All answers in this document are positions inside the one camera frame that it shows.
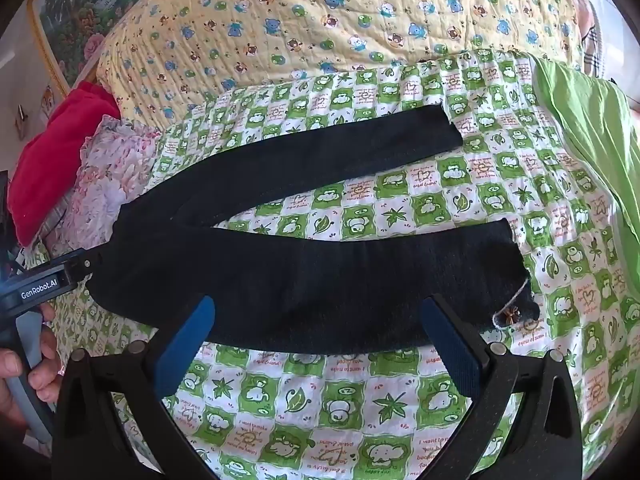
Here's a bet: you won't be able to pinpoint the red cloth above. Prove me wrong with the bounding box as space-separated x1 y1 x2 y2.
10 82 121 247

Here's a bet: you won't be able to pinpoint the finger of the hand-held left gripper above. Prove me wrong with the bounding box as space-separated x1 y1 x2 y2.
62 251 105 287

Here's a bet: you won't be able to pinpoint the floral ruffled pillow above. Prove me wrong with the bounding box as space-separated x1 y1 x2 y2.
47 115 163 263

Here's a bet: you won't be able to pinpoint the person's left hand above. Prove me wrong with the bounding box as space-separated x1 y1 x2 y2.
0 304 67 428

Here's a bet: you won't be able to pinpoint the plaid cloth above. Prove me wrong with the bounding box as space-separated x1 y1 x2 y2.
575 0 615 82

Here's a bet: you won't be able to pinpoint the green checked printed bedsheet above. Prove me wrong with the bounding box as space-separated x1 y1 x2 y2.
25 50 636 480

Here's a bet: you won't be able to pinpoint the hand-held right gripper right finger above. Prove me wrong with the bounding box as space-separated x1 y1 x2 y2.
420 292 583 480

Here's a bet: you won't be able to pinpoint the landscape wall picture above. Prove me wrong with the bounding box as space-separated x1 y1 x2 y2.
30 0 146 96

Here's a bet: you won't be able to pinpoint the black pants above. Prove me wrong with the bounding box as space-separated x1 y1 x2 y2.
85 105 541 361

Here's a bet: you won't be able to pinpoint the yellow bear print quilt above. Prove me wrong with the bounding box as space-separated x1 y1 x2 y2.
95 0 586 133

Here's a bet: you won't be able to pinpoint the grey striped cloth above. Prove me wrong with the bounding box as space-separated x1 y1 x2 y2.
35 200 76 248

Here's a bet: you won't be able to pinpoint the light green cloth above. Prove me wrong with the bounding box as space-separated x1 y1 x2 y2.
532 55 640 271

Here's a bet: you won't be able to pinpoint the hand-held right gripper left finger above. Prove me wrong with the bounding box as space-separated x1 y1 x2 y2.
52 296 221 480

